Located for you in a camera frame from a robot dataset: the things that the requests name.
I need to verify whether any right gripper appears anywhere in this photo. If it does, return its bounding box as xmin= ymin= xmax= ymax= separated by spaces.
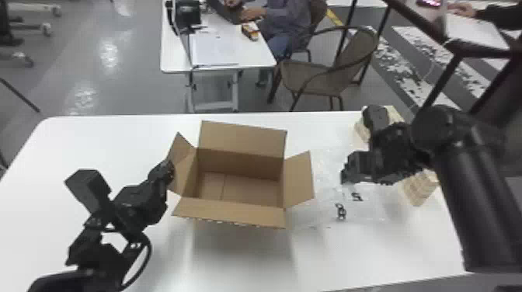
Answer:
xmin=339 ymin=121 xmax=427 ymax=186

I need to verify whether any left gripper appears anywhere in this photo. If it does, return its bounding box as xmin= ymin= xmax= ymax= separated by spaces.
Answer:
xmin=113 ymin=159 xmax=176 ymax=239

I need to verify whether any person's forearm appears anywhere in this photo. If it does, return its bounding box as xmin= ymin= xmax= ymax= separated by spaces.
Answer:
xmin=474 ymin=3 xmax=522 ymax=32

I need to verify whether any clear plastic bag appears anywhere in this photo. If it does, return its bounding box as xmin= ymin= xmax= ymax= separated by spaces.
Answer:
xmin=303 ymin=148 xmax=411 ymax=233

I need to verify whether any cardboard box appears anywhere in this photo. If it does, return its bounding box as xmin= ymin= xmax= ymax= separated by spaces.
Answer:
xmin=166 ymin=120 xmax=316 ymax=230

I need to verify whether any beige chair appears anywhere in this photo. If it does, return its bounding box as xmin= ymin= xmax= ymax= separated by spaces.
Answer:
xmin=266 ymin=25 xmax=381 ymax=113

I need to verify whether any white side table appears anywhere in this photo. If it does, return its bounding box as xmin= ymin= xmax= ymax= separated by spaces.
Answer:
xmin=159 ymin=0 xmax=278 ymax=114

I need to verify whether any person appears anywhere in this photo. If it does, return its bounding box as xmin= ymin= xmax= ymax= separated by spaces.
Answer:
xmin=223 ymin=0 xmax=316 ymax=88

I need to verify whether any black monitor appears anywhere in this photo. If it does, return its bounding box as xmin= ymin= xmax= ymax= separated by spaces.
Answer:
xmin=165 ymin=0 xmax=204 ymax=36

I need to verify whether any orange packet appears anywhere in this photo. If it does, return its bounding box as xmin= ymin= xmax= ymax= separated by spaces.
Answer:
xmin=241 ymin=22 xmax=261 ymax=42

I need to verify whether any person's hand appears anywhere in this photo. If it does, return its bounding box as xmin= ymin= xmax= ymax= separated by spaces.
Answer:
xmin=446 ymin=2 xmax=478 ymax=19

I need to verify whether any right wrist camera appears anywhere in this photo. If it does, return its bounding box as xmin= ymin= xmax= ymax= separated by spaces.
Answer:
xmin=361 ymin=104 xmax=393 ymax=134

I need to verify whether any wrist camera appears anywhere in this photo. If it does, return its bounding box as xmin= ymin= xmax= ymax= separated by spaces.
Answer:
xmin=64 ymin=169 xmax=114 ymax=217
xmin=361 ymin=104 xmax=393 ymax=134

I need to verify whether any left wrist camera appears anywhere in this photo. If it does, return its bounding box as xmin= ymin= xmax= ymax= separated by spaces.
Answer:
xmin=64 ymin=169 xmax=114 ymax=217

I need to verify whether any black cable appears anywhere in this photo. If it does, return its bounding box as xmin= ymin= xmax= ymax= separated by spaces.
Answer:
xmin=116 ymin=233 xmax=153 ymax=291

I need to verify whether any black metal frame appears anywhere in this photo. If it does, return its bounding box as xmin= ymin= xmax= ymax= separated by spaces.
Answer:
xmin=382 ymin=0 xmax=522 ymax=128

